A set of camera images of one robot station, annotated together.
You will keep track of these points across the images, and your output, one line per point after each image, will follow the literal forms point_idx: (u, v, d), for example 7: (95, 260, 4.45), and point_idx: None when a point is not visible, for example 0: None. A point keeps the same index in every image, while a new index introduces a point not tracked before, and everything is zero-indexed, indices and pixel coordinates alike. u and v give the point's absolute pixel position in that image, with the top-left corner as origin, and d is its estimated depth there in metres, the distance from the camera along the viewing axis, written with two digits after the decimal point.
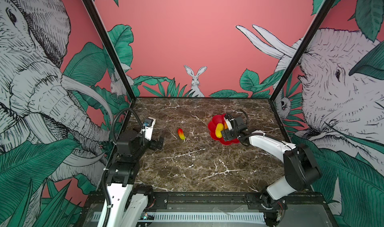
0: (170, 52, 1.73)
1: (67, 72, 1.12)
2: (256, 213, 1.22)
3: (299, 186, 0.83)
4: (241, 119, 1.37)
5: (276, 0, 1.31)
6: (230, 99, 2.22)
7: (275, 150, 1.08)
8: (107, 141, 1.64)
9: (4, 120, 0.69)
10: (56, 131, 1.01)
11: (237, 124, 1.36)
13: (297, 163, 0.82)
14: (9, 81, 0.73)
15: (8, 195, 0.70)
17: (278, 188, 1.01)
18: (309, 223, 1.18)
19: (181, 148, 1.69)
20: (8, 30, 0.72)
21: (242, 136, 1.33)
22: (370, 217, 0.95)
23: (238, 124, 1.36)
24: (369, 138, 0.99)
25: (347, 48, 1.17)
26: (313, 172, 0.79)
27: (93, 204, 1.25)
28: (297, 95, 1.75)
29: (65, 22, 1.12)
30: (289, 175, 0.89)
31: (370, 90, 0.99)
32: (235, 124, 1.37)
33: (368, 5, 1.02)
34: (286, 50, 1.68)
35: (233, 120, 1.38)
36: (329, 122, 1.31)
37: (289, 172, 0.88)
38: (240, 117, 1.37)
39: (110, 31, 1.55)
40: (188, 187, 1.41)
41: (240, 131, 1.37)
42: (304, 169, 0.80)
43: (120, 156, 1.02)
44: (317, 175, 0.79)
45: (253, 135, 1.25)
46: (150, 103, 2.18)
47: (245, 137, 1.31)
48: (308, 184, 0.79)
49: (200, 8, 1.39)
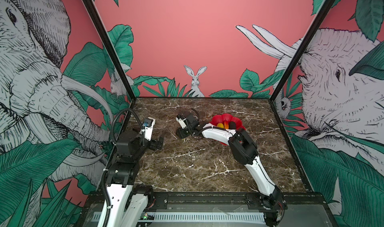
0: (170, 52, 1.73)
1: (67, 72, 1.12)
2: (256, 213, 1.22)
3: (243, 161, 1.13)
4: (192, 117, 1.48)
5: (276, 0, 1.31)
6: (230, 99, 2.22)
7: (222, 137, 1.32)
8: (107, 141, 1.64)
9: (4, 120, 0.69)
10: (56, 131, 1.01)
11: (190, 122, 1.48)
13: (238, 144, 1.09)
14: (9, 81, 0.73)
15: (7, 195, 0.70)
17: (257, 181, 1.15)
18: (309, 223, 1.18)
19: (181, 148, 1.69)
20: (8, 30, 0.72)
21: (196, 132, 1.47)
22: (370, 217, 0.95)
23: (190, 122, 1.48)
24: (369, 138, 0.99)
25: (347, 48, 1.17)
26: (251, 147, 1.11)
27: (93, 204, 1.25)
28: (297, 95, 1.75)
29: (65, 22, 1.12)
30: (236, 155, 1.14)
31: (370, 90, 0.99)
32: (188, 122, 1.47)
33: (368, 5, 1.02)
34: (286, 50, 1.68)
35: (185, 119, 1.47)
36: (329, 122, 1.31)
37: (235, 153, 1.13)
38: (191, 115, 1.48)
39: (110, 31, 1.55)
40: (188, 187, 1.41)
41: (194, 128, 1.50)
42: (247, 149, 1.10)
43: (120, 156, 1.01)
44: (253, 149, 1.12)
45: (204, 130, 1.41)
46: (150, 103, 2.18)
47: (198, 132, 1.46)
48: (250, 157, 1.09)
49: (200, 8, 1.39)
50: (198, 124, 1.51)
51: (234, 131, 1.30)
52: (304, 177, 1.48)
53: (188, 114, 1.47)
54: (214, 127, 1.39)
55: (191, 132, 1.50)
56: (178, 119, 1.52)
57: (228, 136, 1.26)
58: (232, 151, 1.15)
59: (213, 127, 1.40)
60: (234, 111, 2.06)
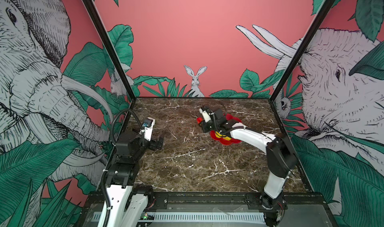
0: (170, 52, 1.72)
1: (67, 72, 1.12)
2: (256, 213, 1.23)
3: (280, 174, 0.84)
4: (220, 113, 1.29)
5: (276, 0, 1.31)
6: (230, 99, 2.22)
7: (257, 143, 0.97)
8: (107, 141, 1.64)
9: (4, 120, 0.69)
10: (56, 131, 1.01)
11: (218, 117, 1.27)
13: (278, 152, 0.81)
14: (9, 81, 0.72)
15: (7, 195, 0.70)
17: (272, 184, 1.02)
18: (309, 223, 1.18)
19: (181, 148, 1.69)
20: (8, 30, 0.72)
21: (224, 131, 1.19)
22: (371, 217, 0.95)
23: (218, 118, 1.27)
24: (369, 138, 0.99)
25: (347, 48, 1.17)
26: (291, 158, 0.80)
27: (93, 204, 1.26)
28: (297, 95, 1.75)
29: (65, 21, 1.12)
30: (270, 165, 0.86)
31: (370, 90, 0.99)
32: (215, 117, 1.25)
33: (368, 5, 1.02)
34: (286, 50, 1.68)
35: (213, 113, 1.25)
36: (329, 122, 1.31)
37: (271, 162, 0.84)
38: (220, 110, 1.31)
39: (110, 31, 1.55)
40: (188, 187, 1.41)
41: (220, 126, 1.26)
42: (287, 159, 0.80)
43: (119, 157, 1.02)
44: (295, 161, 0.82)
45: (233, 129, 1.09)
46: (150, 103, 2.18)
47: (226, 131, 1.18)
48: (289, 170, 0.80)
49: (200, 9, 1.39)
50: (226, 122, 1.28)
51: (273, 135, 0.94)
52: (304, 177, 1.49)
53: (216, 108, 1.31)
54: (246, 127, 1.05)
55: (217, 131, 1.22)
56: (202, 111, 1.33)
57: (266, 141, 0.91)
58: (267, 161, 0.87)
59: (245, 127, 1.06)
60: (234, 111, 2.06)
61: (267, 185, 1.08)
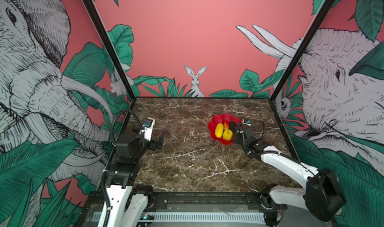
0: (169, 52, 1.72)
1: (67, 72, 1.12)
2: (256, 213, 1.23)
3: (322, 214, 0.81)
4: (250, 132, 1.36)
5: (276, 0, 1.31)
6: (230, 99, 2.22)
7: (293, 172, 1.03)
8: (107, 141, 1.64)
9: (4, 120, 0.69)
10: (56, 131, 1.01)
11: (247, 137, 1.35)
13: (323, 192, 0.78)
14: (9, 81, 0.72)
15: (7, 194, 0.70)
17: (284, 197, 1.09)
18: (309, 223, 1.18)
19: (181, 148, 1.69)
20: (7, 30, 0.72)
21: (253, 152, 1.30)
22: (370, 217, 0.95)
23: (247, 137, 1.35)
24: (369, 138, 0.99)
25: (347, 48, 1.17)
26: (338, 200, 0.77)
27: (93, 204, 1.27)
28: (297, 95, 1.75)
29: (65, 22, 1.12)
30: (311, 200, 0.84)
31: (370, 90, 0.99)
32: (244, 136, 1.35)
33: (368, 5, 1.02)
34: (286, 50, 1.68)
35: (242, 132, 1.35)
36: (329, 122, 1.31)
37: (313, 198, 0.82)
38: (249, 129, 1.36)
39: (110, 31, 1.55)
40: (188, 187, 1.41)
41: (249, 146, 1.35)
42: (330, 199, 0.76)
43: (119, 157, 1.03)
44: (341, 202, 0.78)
45: (266, 154, 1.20)
46: (150, 103, 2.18)
47: (255, 153, 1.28)
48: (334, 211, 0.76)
49: (200, 9, 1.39)
50: (256, 142, 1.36)
51: (315, 169, 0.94)
52: None
53: (246, 127, 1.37)
54: (281, 155, 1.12)
55: (245, 151, 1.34)
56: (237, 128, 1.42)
57: (306, 174, 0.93)
58: (307, 196, 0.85)
59: (279, 154, 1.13)
60: (234, 111, 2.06)
61: (277, 191, 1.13)
